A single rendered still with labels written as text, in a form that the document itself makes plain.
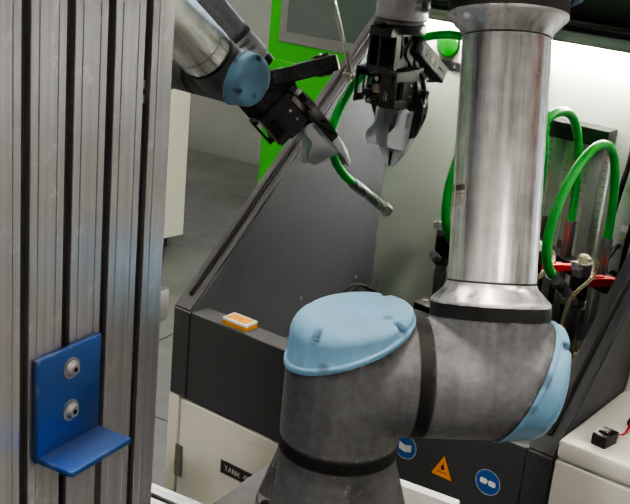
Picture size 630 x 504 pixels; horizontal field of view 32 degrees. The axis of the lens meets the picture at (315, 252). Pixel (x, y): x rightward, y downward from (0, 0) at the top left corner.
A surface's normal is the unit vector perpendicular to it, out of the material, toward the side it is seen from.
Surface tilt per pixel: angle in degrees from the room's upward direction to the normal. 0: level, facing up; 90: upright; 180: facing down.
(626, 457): 0
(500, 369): 72
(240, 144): 90
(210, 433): 90
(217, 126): 90
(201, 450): 90
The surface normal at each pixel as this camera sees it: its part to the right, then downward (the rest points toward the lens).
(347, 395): 0.01, 0.32
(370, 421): 0.26, 0.45
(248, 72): 0.76, 0.28
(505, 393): 0.11, 0.14
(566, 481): -0.61, 0.20
